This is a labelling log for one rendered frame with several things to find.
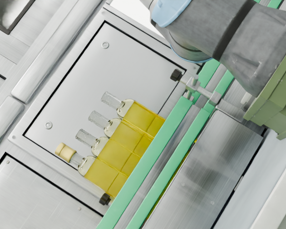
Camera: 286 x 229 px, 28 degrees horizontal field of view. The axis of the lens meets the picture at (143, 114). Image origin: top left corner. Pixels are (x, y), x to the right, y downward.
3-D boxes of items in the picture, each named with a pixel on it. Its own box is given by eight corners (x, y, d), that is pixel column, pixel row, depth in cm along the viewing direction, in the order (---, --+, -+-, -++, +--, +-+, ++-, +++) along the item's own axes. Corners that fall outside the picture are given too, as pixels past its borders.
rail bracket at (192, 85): (214, 108, 142) (171, 82, 143) (226, 87, 125) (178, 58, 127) (208, 118, 141) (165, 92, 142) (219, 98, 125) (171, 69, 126)
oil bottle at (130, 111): (195, 143, 146) (125, 100, 148) (198, 138, 141) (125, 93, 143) (184, 161, 145) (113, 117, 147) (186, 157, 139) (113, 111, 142)
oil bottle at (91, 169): (159, 201, 142) (88, 155, 144) (161, 198, 136) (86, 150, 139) (147, 220, 140) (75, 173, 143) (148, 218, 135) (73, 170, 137)
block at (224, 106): (240, 121, 139) (215, 106, 140) (249, 110, 130) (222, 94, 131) (233, 133, 138) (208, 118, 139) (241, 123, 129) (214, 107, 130)
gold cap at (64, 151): (78, 150, 142) (63, 141, 143) (74, 152, 139) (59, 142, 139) (71, 161, 143) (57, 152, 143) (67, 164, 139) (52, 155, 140)
